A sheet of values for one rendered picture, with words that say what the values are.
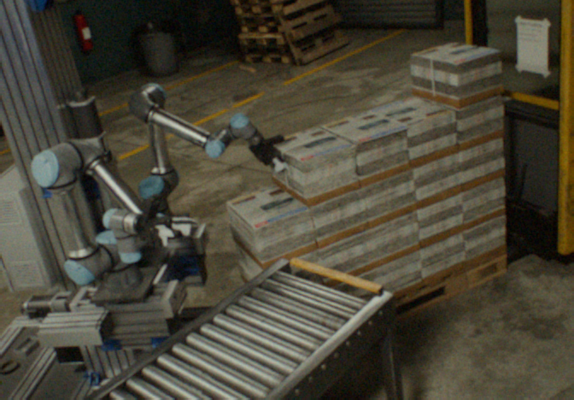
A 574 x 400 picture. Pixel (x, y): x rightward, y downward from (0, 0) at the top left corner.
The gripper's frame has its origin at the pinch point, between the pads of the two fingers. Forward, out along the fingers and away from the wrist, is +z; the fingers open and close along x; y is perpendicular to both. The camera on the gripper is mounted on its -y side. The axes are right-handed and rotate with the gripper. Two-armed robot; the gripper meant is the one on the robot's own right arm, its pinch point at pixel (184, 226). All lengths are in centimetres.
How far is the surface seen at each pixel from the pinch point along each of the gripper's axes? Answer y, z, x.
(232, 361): 44.9, 14.5, 0.6
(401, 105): -6, -1, -171
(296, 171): 11, -20, -96
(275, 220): 30, -24, -82
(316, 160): 5, -11, -99
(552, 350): 104, 83, -148
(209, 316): 41.9, -8.4, -15.3
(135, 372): 47, -13, 18
